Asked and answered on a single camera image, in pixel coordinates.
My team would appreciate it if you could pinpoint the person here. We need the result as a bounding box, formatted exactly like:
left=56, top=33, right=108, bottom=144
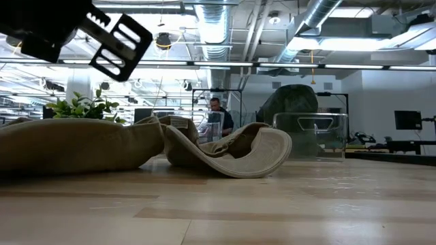
left=208, top=97, right=235, bottom=137

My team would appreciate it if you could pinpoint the black hanging ceiling speaker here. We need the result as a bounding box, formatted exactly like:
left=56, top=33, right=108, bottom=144
left=155, top=32, right=172, bottom=51

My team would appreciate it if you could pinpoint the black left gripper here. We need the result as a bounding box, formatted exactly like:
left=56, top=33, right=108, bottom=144
left=0, top=0, right=153, bottom=82

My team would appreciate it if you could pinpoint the long linear ceiling light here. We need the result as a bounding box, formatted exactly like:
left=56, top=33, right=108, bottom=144
left=0, top=58, right=436, bottom=71

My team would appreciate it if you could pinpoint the black computer monitor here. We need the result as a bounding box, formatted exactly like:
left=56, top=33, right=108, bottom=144
left=394, top=110, right=424, bottom=131
left=133, top=108, right=154, bottom=123

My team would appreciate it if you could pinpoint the tan baseball cap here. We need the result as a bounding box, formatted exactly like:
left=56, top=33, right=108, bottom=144
left=0, top=115, right=167, bottom=174
left=159, top=114, right=293, bottom=180

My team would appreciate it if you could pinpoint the yellow hanging cord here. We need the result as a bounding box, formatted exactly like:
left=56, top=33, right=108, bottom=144
left=309, top=50, right=317, bottom=86

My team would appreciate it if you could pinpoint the small green potted plant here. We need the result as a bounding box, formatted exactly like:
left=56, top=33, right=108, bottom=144
left=45, top=88, right=127, bottom=125

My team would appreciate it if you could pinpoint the faded green baseball cap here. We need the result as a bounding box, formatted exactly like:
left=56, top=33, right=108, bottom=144
left=255, top=84, right=320, bottom=158

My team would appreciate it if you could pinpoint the black bench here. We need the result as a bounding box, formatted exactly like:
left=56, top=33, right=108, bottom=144
left=386, top=139, right=436, bottom=156

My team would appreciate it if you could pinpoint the silver round ceiling duct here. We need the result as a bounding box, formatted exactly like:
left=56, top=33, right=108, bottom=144
left=192, top=0, right=234, bottom=99
left=272, top=0, right=343, bottom=64

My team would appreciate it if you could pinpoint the black aluminium table frame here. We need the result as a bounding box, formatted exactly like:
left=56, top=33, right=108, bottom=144
left=343, top=151, right=436, bottom=167

